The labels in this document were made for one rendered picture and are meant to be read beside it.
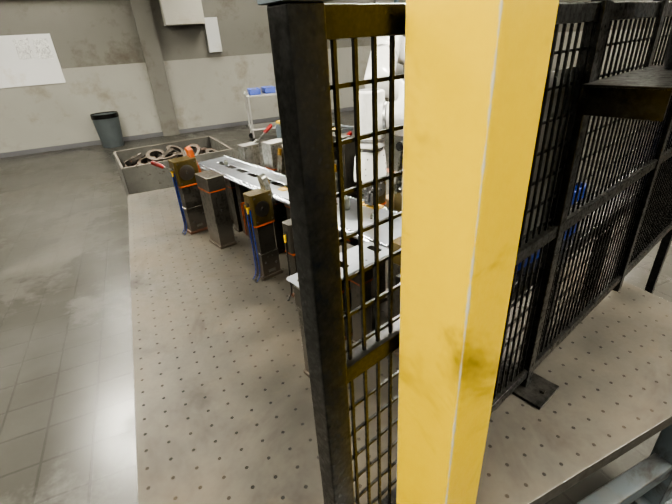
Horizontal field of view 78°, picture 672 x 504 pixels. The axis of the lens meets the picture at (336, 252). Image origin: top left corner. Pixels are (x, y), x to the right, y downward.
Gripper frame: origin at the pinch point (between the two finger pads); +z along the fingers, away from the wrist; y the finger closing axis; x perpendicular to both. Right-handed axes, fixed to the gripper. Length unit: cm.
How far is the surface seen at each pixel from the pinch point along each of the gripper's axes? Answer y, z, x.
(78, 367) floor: 88, 107, -140
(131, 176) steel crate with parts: 3, 47, -276
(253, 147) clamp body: -18, 3, -102
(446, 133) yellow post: 53, -36, 64
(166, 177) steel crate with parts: -23, 54, -271
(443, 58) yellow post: 53, -43, 63
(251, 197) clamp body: 21.4, 3.2, -38.0
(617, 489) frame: -26, 84, 79
